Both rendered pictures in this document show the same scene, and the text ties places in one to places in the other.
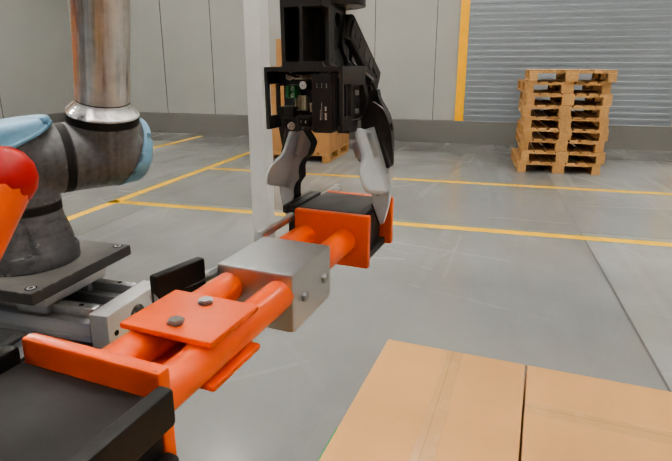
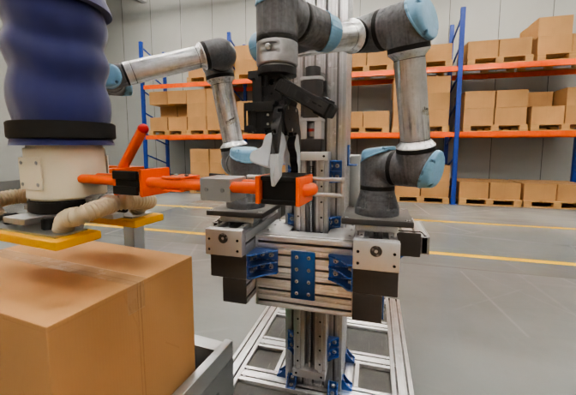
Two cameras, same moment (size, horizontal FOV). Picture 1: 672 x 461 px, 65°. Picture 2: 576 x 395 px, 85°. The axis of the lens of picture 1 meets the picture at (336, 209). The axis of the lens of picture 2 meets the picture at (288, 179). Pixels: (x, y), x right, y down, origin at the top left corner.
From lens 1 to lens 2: 0.77 m
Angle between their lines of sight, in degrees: 88
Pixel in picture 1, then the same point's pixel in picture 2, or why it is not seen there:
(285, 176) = (287, 159)
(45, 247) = (368, 205)
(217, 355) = (164, 182)
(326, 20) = (255, 84)
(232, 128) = not seen: outside the picture
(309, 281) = (211, 186)
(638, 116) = not seen: outside the picture
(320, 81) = (250, 110)
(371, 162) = (266, 150)
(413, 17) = not seen: outside the picture
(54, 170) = (379, 170)
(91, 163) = (395, 170)
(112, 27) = (405, 99)
